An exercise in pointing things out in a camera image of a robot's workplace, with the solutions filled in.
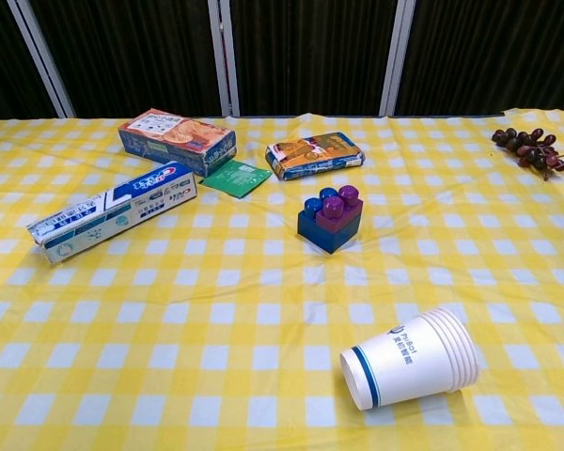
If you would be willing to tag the purple building block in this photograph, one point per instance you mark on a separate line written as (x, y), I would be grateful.
(338, 216)

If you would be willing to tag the yellow checkered tablecloth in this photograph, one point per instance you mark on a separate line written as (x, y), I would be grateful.
(216, 329)

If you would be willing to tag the white paper cup stack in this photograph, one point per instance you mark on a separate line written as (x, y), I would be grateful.
(404, 366)

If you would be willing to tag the blue building block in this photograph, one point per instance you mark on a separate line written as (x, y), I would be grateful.
(329, 239)

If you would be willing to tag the green foil sachet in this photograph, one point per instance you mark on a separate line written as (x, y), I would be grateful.
(235, 178)

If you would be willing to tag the crumpled orange blue snack box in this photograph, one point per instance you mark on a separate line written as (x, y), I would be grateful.
(312, 155)

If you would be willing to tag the orange blue cracker box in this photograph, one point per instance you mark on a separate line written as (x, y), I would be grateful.
(178, 138)

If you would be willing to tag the white blue toothpaste box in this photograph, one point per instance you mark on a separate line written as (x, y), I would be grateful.
(113, 209)

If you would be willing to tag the dark purple grape bunch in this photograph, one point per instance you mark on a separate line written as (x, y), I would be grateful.
(531, 145)

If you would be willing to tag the grey metal partition post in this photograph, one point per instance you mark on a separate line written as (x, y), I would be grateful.
(40, 56)
(397, 56)
(224, 56)

